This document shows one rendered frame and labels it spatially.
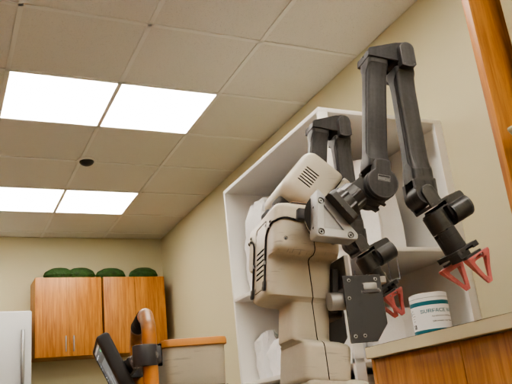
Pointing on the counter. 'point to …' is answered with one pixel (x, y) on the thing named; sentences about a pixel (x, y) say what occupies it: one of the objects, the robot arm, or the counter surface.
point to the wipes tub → (430, 312)
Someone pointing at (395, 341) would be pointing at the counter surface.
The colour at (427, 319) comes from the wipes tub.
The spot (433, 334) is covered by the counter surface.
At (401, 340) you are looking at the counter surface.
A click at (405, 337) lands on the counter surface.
